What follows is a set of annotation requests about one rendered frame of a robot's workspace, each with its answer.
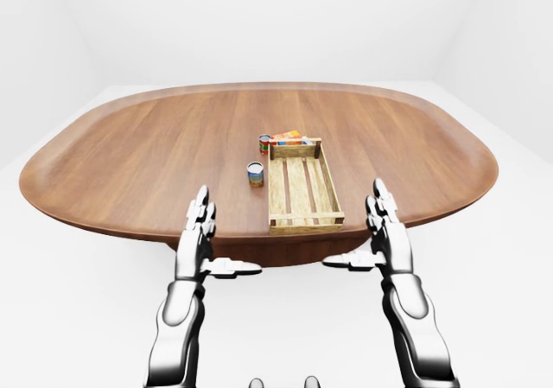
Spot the blue and orange soup tin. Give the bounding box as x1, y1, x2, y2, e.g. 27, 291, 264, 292
246, 161, 265, 188

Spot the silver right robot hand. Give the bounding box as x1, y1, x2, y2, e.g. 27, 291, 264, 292
321, 177, 416, 278

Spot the wooden slat tray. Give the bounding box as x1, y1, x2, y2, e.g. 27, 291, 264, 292
267, 137, 346, 236

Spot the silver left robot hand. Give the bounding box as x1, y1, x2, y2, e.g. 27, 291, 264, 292
173, 184, 263, 282

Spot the orange printed food box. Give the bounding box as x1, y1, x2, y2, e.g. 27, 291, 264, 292
270, 130, 302, 147

